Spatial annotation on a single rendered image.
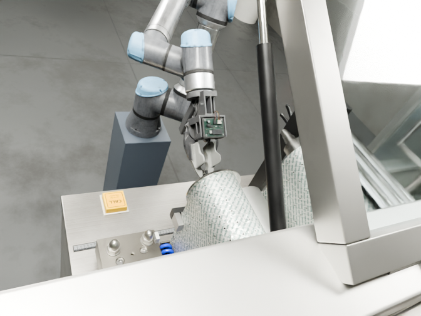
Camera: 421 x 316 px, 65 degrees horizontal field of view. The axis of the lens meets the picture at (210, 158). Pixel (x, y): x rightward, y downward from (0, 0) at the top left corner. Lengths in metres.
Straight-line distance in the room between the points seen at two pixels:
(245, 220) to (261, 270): 0.48
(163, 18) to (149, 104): 0.41
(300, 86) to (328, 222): 0.11
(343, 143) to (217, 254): 0.13
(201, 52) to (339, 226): 0.64
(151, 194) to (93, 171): 1.27
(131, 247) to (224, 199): 0.32
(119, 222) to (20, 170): 1.41
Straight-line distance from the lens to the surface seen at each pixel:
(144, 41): 0.95
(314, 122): 0.28
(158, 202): 1.22
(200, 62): 0.83
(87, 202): 1.18
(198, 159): 0.81
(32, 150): 2.59
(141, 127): 1.40
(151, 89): 1.31
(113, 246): 0.91
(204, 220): 0.77
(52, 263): 2.08
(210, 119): 0.79
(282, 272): 0.26
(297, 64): 0.30
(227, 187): 0.77
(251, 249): 0.26
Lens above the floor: 1.86
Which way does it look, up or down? 42 degrees down
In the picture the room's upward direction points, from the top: 24 degrees clockwise
